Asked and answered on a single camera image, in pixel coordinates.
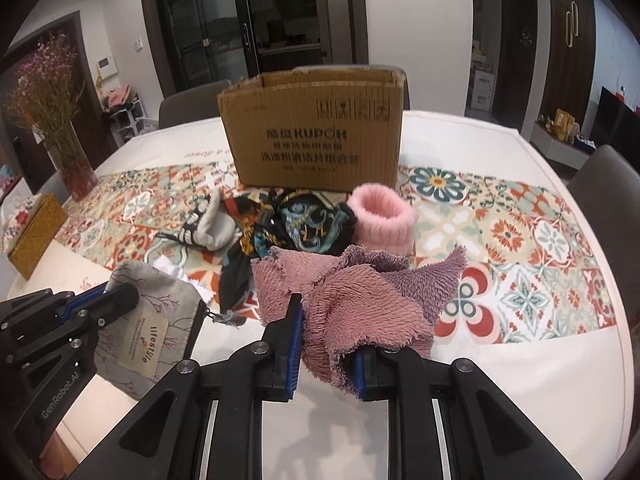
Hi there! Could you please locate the grey floral fabric pouch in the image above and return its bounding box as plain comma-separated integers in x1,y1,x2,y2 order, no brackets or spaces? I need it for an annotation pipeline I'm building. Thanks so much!
92,260,248,402

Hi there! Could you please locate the pink purple fuzzy towel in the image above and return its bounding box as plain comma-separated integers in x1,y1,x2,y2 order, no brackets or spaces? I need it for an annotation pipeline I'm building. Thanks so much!
252,245,466,392

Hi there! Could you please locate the small white cloth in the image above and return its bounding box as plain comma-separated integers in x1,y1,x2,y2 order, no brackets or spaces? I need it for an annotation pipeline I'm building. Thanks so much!
152,255,214,306

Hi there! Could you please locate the dark patterned silk scarf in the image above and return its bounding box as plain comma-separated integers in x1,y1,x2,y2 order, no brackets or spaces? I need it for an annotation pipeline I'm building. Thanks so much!
218,188,357,313

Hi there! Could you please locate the black white patterned pouch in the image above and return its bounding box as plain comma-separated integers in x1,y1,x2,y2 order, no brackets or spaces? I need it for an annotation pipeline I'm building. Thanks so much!
156,191,236,252

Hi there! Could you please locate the pink fluffy wristband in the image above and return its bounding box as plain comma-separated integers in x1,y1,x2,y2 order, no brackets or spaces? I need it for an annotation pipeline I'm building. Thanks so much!
347,183,416,256

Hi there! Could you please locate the woven yellow tissue box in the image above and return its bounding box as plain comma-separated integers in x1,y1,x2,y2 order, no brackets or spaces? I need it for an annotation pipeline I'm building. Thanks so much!
4,193,67,280

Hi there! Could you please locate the patterned white tablecloth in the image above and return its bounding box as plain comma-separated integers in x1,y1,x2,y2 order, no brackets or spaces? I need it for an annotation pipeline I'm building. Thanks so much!
10,110,634,479

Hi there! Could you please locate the white shoe rack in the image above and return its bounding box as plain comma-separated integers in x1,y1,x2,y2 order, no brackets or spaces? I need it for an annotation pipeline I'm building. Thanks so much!
101,84,158,148

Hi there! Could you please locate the brown cardboard box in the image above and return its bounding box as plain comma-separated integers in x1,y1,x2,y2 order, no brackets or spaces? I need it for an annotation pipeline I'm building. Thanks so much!
217,70,404,192

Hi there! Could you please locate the glass vase with dried flowers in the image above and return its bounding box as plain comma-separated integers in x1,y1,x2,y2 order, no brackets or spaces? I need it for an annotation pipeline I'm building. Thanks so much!
4,32,98,202

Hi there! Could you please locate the grey dining chair left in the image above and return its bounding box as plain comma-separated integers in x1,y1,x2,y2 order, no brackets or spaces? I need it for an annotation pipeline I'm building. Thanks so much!
158,79,231,129

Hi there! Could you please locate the low white tv cabinet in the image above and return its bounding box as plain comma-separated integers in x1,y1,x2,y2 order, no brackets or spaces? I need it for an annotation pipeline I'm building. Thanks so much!
529,124,589,170

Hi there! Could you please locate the grey dining chair right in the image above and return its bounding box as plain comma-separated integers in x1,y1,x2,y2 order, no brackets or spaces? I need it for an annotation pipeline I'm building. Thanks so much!
566,143,640,281

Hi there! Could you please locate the black glass sliding door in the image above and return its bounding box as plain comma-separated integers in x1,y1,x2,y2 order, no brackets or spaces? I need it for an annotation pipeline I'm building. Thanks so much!
142,0,369,96

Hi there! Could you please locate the black television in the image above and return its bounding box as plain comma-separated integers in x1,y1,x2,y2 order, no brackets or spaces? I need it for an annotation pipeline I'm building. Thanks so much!
590,88,640,169

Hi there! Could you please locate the dark wooden door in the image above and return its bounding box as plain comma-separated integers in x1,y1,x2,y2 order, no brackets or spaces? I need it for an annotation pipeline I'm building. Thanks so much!
492,0,538,131

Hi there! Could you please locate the wall intercom panel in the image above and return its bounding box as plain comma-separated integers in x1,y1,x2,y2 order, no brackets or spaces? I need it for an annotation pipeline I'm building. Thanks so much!
96,55,118,79

